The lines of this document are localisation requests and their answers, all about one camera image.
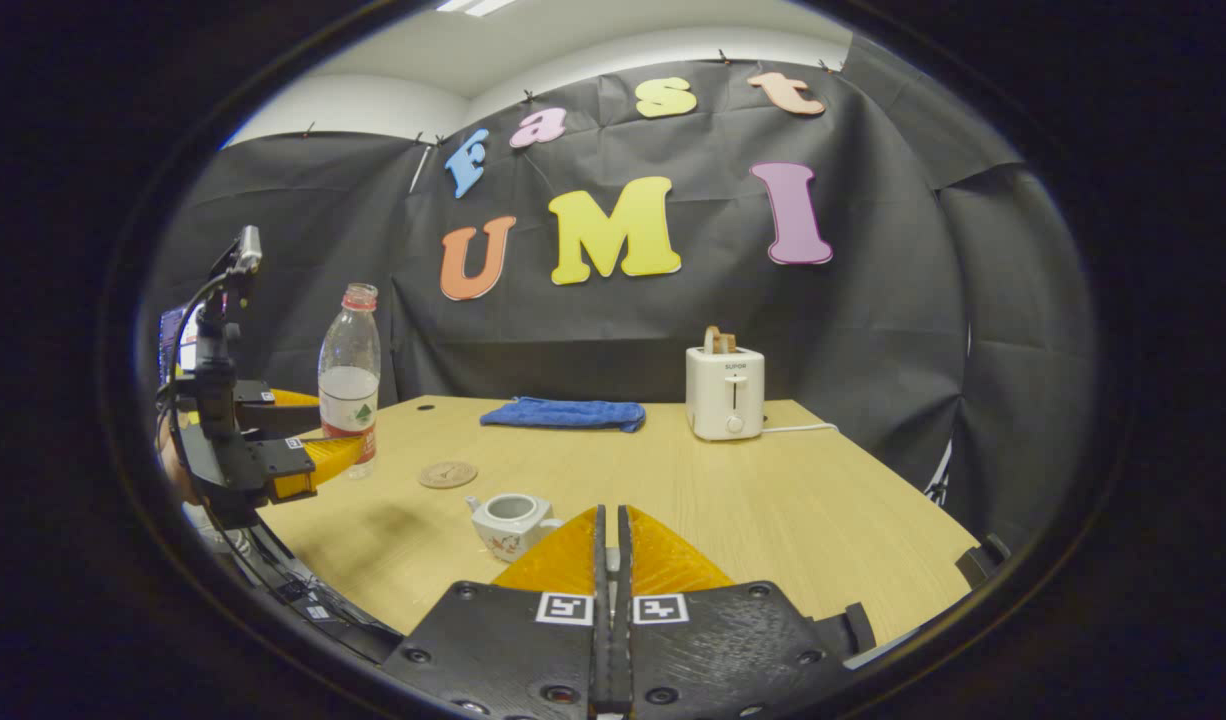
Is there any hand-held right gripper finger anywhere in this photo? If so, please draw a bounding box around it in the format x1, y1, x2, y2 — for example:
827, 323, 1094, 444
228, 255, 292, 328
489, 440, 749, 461
381, 503, 611, 720
616, 503, 854, 720

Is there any clear plastic water bottle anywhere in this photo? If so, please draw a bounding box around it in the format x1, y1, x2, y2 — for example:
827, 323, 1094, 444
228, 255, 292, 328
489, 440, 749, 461
318, 283, 382, 479

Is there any white ceramic teacup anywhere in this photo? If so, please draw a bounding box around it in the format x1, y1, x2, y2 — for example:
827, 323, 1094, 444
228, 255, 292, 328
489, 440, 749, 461
465, 492, 564, 563

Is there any round wooden coaster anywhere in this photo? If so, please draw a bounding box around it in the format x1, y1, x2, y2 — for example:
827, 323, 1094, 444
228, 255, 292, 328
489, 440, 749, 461
418, 460, 479, 490

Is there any computer monitor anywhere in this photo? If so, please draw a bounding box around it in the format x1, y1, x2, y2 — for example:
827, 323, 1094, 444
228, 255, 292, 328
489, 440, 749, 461
159, 305, 200, 386

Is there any blue towel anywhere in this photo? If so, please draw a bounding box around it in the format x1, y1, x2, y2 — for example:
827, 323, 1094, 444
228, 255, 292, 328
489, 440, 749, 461
479, 397, 647, 433

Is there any white toaster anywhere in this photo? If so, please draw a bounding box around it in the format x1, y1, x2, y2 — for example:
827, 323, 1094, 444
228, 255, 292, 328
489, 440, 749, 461
685, 346, 766, 442

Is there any black backdrop cloth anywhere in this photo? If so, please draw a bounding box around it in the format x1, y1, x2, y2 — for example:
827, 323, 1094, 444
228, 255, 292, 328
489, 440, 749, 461
153, 40, 1099, 551

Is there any black cable with white tags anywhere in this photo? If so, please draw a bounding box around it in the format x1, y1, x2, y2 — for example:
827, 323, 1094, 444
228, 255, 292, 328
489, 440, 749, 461
198, 505, 404, 661

